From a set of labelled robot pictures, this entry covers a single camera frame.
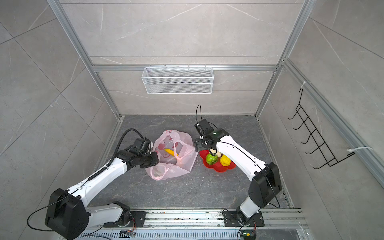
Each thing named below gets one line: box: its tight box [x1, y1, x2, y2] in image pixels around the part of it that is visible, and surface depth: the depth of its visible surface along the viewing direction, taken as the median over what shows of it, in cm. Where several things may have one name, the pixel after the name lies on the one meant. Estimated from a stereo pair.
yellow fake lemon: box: [220, 154, 232, 167], surface depth 92 cm
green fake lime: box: [206, 153, 218, 165], surface depth 90 cm
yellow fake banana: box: [164, 148, 179, 157], surface depth 99 cm
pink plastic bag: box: [145, 129, 199, 181], surface depth 90 cm
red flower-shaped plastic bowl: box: [199, 149, 237, 173], surface depth 92 cm
